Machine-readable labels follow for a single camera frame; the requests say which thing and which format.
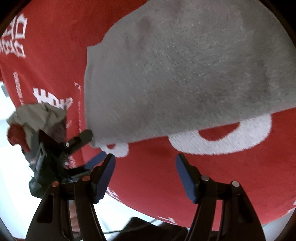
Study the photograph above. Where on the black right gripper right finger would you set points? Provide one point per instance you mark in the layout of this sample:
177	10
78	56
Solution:
224	211

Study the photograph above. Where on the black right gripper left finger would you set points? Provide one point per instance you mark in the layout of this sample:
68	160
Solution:
52	219

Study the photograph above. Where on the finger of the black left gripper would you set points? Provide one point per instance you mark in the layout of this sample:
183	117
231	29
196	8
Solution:
79	141
95	161

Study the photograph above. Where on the grey small garment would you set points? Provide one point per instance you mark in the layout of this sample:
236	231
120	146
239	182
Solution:
176	66

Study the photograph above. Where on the dark brown crumpled garment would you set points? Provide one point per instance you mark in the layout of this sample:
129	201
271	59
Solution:
59	131

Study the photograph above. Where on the olive green crumpled garment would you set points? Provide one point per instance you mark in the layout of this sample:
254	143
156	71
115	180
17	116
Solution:
35	117

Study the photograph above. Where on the red crumpled garment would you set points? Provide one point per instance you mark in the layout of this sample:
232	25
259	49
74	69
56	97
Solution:
16	136

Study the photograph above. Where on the red printed blanket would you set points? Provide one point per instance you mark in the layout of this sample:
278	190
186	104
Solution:
43	60

